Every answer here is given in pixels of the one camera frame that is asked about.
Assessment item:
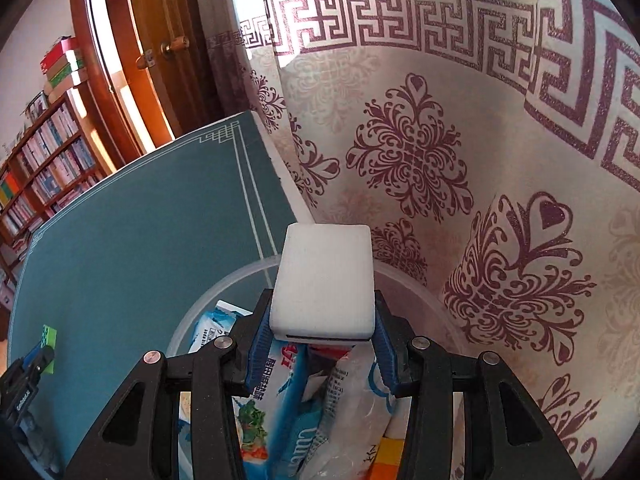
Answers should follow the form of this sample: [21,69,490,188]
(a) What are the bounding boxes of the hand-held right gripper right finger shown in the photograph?
[372,290,583,480]

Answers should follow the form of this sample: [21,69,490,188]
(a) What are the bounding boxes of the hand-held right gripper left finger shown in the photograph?
[65,287,275,480]

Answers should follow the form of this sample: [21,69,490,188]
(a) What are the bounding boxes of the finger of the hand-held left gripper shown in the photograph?
[22,344,55,376]

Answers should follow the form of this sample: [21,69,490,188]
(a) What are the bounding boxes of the green dotted block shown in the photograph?
[41,325,58,376]

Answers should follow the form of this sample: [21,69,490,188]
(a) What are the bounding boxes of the blue noodle packet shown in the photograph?
[187,300,253,356]
[232,342,311,480]

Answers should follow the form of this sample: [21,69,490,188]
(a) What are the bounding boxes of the clear plastic container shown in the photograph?
[165,255,468,480]

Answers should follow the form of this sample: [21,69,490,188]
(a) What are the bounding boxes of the white printed plastic bag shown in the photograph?
[300,345,398,480]

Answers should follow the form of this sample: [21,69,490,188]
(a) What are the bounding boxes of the white sponge block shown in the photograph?
[269,223,377,347]

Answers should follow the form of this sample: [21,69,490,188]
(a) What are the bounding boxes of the rows of books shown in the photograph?
[0,100,98,256]

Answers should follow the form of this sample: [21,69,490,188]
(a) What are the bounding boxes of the wooden bookshelf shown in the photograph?
[0,87,118,271]

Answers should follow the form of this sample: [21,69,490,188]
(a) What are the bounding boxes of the cream patterned curtain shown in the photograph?
[240,0,640,480]

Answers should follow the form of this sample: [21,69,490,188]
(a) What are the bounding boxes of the stack of cardboard boxes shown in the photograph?
[40,36,90,104]

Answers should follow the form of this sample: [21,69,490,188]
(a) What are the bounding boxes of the dark brown curtain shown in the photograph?
[192,0,271,131]

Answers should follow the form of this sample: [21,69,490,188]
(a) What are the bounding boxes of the brass door knob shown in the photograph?
[136,35,191,71]

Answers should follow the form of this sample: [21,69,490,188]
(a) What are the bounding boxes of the wooden door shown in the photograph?
[125,0,221,136]

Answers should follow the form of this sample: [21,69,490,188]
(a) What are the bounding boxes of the photo frame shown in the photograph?
[25,91,49,121]

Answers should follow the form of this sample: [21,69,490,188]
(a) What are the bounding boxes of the wooden door frame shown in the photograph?
[69,0,146,166]

